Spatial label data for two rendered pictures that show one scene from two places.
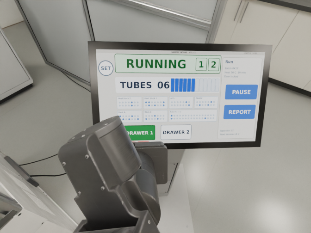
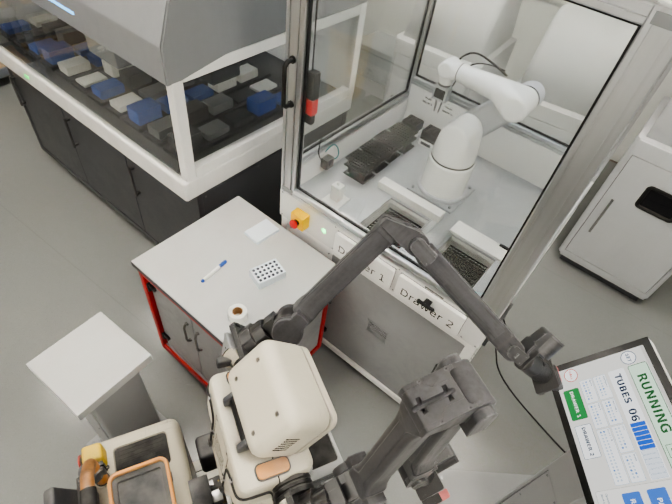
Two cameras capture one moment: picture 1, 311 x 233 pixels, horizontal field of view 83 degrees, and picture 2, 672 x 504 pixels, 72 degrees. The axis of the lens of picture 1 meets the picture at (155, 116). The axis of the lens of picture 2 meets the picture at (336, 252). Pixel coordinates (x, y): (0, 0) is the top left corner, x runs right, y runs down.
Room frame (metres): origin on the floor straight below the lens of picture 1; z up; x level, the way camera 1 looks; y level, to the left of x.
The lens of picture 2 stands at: (-0.48, -0.67, 2.25)
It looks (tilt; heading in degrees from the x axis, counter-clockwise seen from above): 48 degrees down; 91
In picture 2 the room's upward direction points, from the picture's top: 10 degrees clockwise
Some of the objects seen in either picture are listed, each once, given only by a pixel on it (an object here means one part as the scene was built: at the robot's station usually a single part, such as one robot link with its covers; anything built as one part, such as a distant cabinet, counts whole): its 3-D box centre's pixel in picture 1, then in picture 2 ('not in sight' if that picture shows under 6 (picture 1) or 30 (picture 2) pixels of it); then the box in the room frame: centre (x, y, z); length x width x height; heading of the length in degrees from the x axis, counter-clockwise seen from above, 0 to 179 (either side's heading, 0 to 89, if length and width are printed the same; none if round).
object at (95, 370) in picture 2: not in sight; (116, 406); (-1.26, 0.01, 0.38); 0.30 x 0.30 x 0.76; 62
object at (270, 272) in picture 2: not in sight; (267, 273); (-0.76, 0.50, 0.78); 0.12 x 0.08 x 0.04; 44
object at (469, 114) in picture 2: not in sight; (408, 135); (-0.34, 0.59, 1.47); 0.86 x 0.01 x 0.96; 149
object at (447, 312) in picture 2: not in sight; (428, 304); (-0.12, 0.42, 0.87); 0.29 x 0.02 x 0.11; 149
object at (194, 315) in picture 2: not in sight; (241, 314); (-0.90, 0.53, 0.38); 0.62 x 0.58 x 0.76; 149
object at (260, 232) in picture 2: not in sight; (261, 231); (-0.85, 0.73, 0.77); 0.13 x 0.09 x 0.02; 55
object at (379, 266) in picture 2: not in sight; (362, 259); (-0.39, 0.58, 0.87); 0.29 x 0.02 x 0.11; 149
